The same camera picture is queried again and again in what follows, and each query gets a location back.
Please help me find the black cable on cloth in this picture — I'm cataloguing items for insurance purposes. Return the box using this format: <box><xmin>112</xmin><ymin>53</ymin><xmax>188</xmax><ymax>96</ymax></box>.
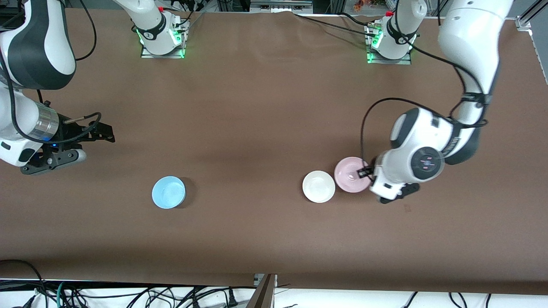
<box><xmin>293</xmin><ymin>12</ymin><xmax>380</xmax><ymax>39</ymax></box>

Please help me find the white bowl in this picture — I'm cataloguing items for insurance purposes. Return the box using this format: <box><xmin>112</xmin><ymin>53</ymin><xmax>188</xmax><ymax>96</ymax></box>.
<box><xmin>302</xmin><ymin>170</ymin><xmax>336</xmax><ymax>204</ymax></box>

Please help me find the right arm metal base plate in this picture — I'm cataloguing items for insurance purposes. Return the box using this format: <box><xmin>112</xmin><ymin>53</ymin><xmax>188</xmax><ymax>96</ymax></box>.
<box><xmin>140</xmin><ymin>19</ymin><xmax>186</xmax><ymax>59</ymax></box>

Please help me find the brown table cloth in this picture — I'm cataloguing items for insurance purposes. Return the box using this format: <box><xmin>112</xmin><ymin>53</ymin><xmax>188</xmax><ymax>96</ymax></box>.
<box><xmin>0</xmin><ymin>8</ymin><xmax>548</xmax><ymax>296</ymax></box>

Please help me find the pink bowl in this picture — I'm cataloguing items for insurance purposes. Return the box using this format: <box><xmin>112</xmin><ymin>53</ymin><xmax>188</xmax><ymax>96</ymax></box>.
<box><xmin>334</xmin><ymin>157</ymin><xmax>373</xmax><ymax>193</ymax></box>

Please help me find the orange background item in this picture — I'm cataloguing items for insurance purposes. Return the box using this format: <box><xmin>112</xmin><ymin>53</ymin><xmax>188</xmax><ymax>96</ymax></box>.
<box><xmin>353</xmin><ymin>0</ymin><xmax>388</xmax><ymax>12</ymax></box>

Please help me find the black looped floor cable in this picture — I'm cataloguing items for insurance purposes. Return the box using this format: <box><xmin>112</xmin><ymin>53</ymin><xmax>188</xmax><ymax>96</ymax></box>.
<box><xmin>0</xmin><ymin>259</ymin><xmax>47</xmax><ymax>308</ymax></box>

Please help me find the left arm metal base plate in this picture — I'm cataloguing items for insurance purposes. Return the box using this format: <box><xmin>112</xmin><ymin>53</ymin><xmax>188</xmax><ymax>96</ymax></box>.
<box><xmin>367</xmin><ymin>22</ymin><xmax>413</xmax><ymax>65</ymax></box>

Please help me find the blue bowl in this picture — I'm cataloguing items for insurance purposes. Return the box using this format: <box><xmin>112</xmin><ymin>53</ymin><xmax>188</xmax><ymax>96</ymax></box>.
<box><xmin>152</xmin><ymin>175</ymin><xmax>187</xmax><ymax>210</ymax></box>

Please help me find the green floor cable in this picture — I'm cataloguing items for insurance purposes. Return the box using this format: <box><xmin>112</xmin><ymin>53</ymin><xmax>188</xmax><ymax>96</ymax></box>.
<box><xmin>54</xmin><ymin>281</ymin><xmax>70</xmax><ymax>308</ymax></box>

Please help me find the metal post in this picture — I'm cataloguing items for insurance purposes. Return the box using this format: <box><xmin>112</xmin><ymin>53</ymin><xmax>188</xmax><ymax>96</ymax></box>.
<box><xmin>246</xmin><ymin>274</ymin><xmax>278</xmax><ymax>308</ymax></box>

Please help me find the aluminium frame structure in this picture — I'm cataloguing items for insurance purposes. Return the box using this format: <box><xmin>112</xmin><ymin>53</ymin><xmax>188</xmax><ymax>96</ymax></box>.
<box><xmin>250</xmin><ymin>0</ymin><xmax>314</xmax><ymax>14</ymax></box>

